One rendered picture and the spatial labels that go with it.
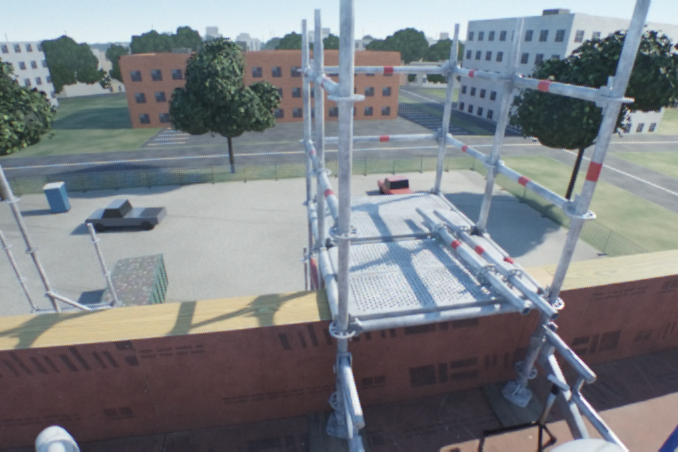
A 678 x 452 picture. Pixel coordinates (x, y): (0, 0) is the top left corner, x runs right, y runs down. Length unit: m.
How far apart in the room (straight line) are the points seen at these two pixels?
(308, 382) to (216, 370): 0.48
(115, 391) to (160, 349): 0.38
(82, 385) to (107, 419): 0.27
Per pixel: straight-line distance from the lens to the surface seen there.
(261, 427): 2.30
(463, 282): 2.04
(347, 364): 1.75
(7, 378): 2.33
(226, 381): 2.06
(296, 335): 1.84
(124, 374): 2.10
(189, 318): 1.93
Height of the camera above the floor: 1.89
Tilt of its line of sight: 27 degrees down
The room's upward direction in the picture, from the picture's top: straight up
